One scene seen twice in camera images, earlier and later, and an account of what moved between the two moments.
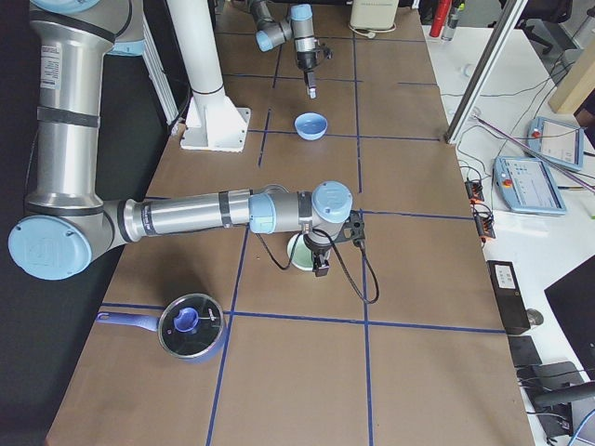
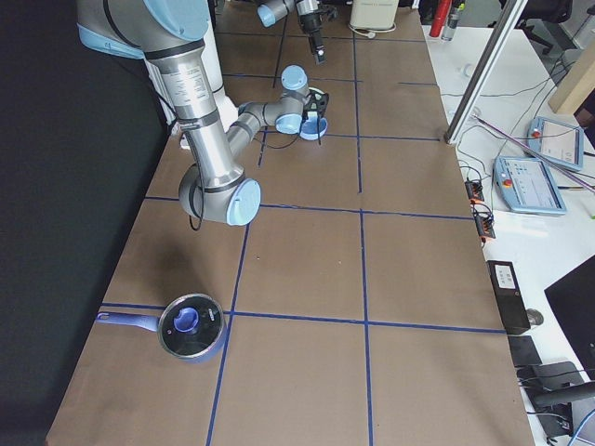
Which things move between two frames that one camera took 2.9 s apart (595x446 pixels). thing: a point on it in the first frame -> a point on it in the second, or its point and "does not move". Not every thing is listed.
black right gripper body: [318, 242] -> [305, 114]
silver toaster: [374, 14] does not move
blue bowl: [310, 125] does not move
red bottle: [441, 18] does not move
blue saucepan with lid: [191, 327] does not move
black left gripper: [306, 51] -> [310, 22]
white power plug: [370, 34] does not move
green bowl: [302, 255] -> [317, 96]
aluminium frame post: [511, 13] does not move
